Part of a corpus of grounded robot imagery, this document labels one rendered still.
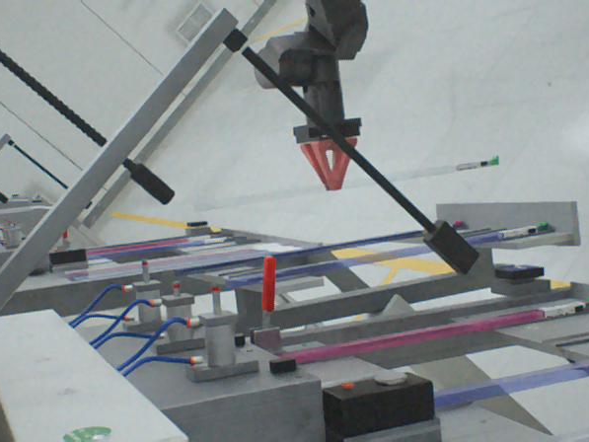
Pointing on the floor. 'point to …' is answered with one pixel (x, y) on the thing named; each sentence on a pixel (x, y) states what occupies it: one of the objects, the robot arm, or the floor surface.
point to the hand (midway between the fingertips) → (332, 184)
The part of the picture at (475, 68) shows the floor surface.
